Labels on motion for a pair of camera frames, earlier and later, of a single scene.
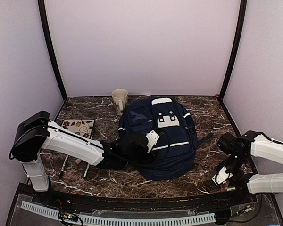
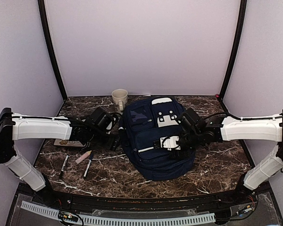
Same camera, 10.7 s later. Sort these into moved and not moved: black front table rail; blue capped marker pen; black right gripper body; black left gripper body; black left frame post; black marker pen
Moved: black left gripper body; black right gripper body
Not moved: black marker pen; black front table rail; black left frame post; blue capped marker pen
